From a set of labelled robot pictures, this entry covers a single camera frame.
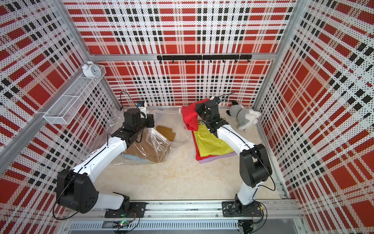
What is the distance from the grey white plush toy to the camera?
1.02 metres

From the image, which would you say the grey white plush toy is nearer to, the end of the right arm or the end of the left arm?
the end of the right arm

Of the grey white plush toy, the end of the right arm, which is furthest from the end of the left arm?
the grey white plush toy
